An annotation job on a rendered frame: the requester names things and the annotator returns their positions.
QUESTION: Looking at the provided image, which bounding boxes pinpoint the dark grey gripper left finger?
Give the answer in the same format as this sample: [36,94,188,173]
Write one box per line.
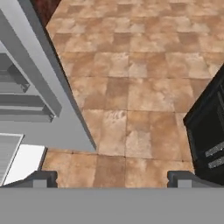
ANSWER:
[5,170,59,189]

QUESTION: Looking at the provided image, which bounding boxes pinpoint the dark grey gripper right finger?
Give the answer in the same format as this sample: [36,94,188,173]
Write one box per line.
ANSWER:
[166,170,220,189]

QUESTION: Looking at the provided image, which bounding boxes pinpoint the grey fridge body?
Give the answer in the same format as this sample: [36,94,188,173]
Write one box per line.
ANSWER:
[0,132,47,186]

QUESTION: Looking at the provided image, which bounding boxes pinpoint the black kitchen cabinet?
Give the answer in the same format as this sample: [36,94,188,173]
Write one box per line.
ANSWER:
[183,64,224,186]

